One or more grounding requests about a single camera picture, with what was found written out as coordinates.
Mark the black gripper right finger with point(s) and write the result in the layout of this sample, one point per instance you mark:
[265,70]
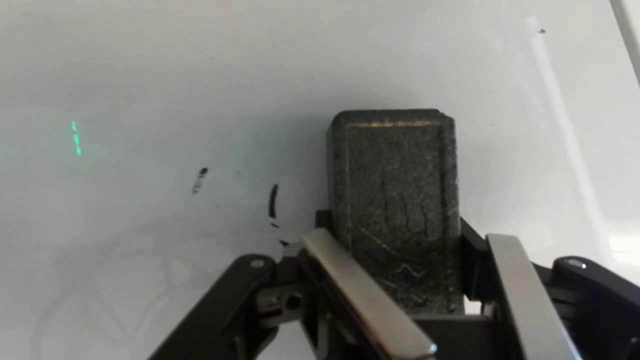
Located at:
[533,312]

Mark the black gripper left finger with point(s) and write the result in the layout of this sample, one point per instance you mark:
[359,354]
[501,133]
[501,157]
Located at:
[372,306]

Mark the black felt whiteboard eraser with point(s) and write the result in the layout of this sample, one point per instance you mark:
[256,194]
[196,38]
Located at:
[392,200]

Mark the white whiteboard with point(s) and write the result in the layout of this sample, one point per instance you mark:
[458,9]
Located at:
[166,81]

